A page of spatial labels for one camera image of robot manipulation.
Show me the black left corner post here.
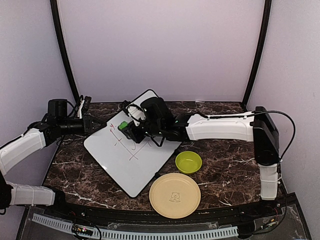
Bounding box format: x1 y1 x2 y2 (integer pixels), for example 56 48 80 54
49 0 80 102

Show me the right wrist camera with cables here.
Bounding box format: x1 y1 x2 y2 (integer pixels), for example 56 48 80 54
120 100 147 127

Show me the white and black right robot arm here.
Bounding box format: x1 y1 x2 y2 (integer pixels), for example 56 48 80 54
118 97 281 217

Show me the white slotted cable duct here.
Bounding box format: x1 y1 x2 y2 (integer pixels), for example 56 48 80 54
31 213 239 240

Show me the green bowl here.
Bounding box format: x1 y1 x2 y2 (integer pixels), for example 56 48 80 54
175 151 203 175

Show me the green bone-shaped eraser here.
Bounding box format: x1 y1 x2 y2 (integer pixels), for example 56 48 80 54
117 121 128 131

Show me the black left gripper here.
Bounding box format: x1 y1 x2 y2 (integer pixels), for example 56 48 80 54
58 115 107 136

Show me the black right corner post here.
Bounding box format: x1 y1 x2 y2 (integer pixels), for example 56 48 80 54
240 0 272 110

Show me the black corner post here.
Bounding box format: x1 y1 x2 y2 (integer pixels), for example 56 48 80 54
49 0 80 102
240 0 272 110

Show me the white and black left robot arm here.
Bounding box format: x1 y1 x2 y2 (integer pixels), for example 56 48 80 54
0 96 106 218

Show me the black curved front rail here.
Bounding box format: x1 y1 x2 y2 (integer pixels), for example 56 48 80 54
42 179 298 226

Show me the white whiteboard with black frame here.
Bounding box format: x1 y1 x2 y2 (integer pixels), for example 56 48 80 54
83 89 183 199

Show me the left wrist camera with cables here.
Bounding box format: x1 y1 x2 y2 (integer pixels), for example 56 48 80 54
68 95 92 119

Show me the beige round plate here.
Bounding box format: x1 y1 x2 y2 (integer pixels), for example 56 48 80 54
149 173 201 219

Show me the wrist camera with cables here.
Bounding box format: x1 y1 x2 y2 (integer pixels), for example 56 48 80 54
68 95 92 119
120 100 147 127

